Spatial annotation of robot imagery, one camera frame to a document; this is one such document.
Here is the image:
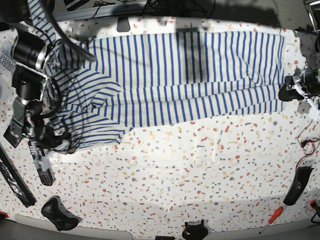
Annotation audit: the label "small red black clip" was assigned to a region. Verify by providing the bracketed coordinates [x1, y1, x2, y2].
[309, 200, 318, 209]

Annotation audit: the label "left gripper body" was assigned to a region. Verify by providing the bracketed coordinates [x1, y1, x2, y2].
[285, 69, 320, 118]

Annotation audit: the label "black curved handle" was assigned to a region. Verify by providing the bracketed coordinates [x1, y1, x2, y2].
[283, 166, 314, 206]

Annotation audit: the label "black cylinder speaker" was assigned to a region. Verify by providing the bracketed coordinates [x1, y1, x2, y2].
[3, 121, 23, 148]

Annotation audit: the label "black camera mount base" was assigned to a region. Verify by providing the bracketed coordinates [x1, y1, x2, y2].
[182, 219, 209, 240]

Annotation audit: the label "red black wires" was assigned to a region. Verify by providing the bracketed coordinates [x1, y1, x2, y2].
[294, 119, 320, 176]

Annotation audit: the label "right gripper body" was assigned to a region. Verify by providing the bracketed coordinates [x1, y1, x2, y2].
[27, 134, 74, 173]

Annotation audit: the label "clear plastic screw box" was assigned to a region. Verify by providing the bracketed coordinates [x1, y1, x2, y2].
[0, 41, 17, 75]

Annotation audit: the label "black tv remote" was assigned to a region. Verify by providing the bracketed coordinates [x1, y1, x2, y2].
[29, 145, 54, 186]

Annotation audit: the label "black game controller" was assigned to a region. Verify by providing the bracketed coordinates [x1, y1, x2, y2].
[41, 198, 80, 232]

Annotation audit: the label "long black flat bar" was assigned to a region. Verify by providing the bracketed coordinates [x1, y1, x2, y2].
[0, 145, 36, 208]

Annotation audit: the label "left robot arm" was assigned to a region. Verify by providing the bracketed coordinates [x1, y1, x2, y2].
[278, 0, 320, 121]

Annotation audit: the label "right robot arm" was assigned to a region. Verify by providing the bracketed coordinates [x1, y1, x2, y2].
[0, 0, 97, 174]

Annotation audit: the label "grey clamp at table edge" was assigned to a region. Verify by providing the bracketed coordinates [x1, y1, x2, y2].
[116, 16, 131, 33]

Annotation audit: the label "red handled screwdriver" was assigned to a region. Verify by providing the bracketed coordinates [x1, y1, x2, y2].
[258, 206, 284, 235]

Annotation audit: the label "blue white striped t-shirt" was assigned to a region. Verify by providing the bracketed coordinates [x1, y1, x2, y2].
[42, 31, 287, 151]

